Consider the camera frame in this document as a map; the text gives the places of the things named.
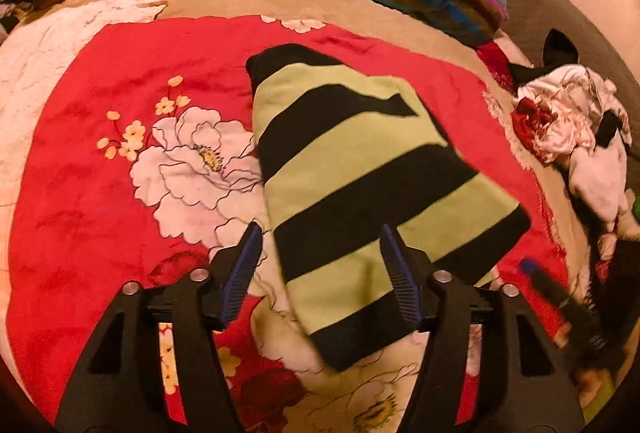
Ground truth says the red floral blanket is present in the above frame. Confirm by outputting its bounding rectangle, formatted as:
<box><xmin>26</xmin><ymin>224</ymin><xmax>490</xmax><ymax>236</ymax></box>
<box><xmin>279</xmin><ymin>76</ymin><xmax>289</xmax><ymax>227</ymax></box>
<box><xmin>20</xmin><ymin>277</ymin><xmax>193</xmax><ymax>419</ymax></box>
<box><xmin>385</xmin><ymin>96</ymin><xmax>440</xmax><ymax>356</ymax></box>
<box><xmin>0</xmin><ymin>0</ymin><xmax>601</xmax><ymax>433</ymax></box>

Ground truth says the green black striped sweater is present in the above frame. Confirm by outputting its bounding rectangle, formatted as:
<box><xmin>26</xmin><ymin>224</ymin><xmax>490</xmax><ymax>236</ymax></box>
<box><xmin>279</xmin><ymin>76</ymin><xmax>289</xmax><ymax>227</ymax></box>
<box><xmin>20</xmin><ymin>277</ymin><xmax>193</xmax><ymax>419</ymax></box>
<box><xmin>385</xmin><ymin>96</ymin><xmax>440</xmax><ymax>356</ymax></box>
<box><xmin>246</xmin><ymin>44</ymin><xmax>532</xmax><ymax>373</ymax></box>

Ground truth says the black garment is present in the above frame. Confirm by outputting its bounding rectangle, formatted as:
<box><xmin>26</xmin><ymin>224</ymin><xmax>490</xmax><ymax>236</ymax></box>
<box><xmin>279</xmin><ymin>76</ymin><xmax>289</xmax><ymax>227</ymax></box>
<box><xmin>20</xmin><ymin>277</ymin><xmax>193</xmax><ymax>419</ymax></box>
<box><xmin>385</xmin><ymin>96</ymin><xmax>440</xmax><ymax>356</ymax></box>
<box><xmin>507</xmin><ymin>28</ymin><xmax>581</xmax><ymax>86</ymax></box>

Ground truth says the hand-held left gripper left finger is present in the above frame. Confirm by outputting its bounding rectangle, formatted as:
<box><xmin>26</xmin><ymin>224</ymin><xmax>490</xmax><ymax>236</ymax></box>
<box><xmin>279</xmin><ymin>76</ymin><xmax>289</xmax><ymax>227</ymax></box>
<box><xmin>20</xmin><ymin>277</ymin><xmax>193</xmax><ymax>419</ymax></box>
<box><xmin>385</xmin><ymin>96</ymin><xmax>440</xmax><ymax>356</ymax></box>
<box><xmin>55</xmin><ymin>220</ymin><xmax>264</xmax><ymax>433</ymax></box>

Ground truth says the pile of white clothes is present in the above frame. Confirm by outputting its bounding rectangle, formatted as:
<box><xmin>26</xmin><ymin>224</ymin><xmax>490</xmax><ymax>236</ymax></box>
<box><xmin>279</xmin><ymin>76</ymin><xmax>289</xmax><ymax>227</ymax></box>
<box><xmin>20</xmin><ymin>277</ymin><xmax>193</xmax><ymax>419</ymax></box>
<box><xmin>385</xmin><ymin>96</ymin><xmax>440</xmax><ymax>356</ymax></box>
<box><xmin>510</xmin><ymin>64</ymin><xmax>638</xmax><ymax>259</ymax></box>

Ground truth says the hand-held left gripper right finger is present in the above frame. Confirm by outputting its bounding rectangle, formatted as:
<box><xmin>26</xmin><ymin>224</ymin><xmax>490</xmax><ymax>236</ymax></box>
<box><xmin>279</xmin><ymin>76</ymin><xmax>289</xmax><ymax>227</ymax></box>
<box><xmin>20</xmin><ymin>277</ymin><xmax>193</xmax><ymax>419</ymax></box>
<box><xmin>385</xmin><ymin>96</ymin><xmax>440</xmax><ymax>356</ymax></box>
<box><xmin>379</xmin><ymin>223</ymin><xmax>586</xmax><ymax>433</ymax></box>

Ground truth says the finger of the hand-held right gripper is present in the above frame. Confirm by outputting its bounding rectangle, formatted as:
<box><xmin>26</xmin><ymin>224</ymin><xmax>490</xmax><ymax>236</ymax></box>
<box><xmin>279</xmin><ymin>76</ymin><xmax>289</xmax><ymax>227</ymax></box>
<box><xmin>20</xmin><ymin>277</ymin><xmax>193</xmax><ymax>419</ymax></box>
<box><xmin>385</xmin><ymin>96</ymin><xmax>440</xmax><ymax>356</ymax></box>
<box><xmin>519</xmin><ymin>257</ymin><xmax>608</xmax><ymax>361</ymax></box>

